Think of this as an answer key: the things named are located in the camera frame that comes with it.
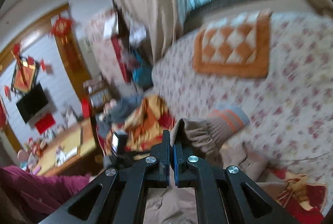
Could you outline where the orange checkered cushion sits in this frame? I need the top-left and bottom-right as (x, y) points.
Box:
(193, 10), (272, 78)

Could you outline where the wooden table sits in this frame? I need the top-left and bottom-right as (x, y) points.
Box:
(34, 118), (99, 177)

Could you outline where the orange red yellow blanket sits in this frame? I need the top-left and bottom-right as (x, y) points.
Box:
(109, 94), (175, 152)

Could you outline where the grey striped garment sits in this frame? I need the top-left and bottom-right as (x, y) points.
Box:
(95, 95), (143, 139)

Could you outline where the red diamond wall decoration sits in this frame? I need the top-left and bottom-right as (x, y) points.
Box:
(11, 43), (46, 95)

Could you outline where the magenta sleeve forearm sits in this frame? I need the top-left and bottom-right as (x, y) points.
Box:
(1, 165), (93, 223)

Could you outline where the blue plastic bag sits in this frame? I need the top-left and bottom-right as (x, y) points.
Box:
(132, 50), (153, 90)

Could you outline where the black wall television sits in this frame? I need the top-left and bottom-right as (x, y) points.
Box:
(16, 83), (49, 123)

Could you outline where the red knot wall ornament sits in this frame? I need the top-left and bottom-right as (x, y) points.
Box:
(49, 15), (75, 45)

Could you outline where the floral bed quilt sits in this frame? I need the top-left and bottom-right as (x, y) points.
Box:
(152, 12), (332, 185)

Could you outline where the beige jacket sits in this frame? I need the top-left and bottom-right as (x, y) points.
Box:
(143, 107), (286, 223)

